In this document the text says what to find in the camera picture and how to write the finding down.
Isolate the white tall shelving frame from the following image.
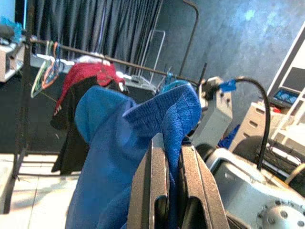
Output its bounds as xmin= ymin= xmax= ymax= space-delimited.
xmin=266 ymin=21 xmax=305 ymax=153

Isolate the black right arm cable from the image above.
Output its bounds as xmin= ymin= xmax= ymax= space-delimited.
xmin=232 ymin=76 xmax=272 ymax=170

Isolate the blue thin hanger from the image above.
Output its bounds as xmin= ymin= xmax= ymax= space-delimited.
xmin=53 ymin=42 xmax=63 ymax=72

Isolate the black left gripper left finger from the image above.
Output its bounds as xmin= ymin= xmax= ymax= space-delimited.
xmin=126 ymin=133 xmax=171 ymax=229

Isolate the salmon pink thin hanger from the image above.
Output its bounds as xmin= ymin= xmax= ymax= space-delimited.
xmin=41 ymin=42 xmax=60 ymax=89

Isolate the mint green thin hanger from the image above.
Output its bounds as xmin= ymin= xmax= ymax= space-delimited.
xmin=30 ymin=42 xmax=59 ymax=98

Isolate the black metal clothes rack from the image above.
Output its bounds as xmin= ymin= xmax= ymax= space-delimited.
xmin=3 ymin=0 xmax=208 ymax=214

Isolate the light blue plastic bag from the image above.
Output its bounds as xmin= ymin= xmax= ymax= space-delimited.
xmin=0 ymin=15 xmax=24 ymax=42

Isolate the white drawer unit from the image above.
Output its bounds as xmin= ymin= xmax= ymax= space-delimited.
xmin=238 ymin=100 xmax=296 ymax=153

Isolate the white metal frame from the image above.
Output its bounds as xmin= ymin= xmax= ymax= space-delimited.
xmin=140 ymin=30 xmax=166 ymax=83

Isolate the royal blue jersey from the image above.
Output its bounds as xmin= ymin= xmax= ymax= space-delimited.
xmin=65 ymin=83 xmax=203 ymax=229

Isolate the white low shelf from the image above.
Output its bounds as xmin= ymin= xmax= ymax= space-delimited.
xmin=0 ymin=44 xmax=24 ymax=83

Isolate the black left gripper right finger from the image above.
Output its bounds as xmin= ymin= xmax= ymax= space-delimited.
xmin=178 ymin=143 xmax=231 ymax=229

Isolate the blue plastic hangers bunch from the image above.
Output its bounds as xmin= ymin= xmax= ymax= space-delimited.
xmin=164 ymin=70 xmax=178 ymax=83

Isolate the white crumpled cloth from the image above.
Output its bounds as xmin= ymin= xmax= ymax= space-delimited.
xmin=76 ymin=52 xmax=112 ymax=66

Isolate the blue cloth bag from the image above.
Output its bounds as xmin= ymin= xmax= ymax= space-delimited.
xmin=218 ymin=124 xmax=241 ymax=148

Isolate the black printed T-shirt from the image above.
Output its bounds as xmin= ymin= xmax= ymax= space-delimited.
xmin=50 ymin=76 xmax=129 ymax=176

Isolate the red cloth cover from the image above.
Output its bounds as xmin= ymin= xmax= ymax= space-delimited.
xmin=54 ymin=62 xmax=126 ymax=117

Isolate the thick blue plastic hanger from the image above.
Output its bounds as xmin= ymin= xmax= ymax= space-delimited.
xmin=163 ymin=80 xmax=191 ymax=94

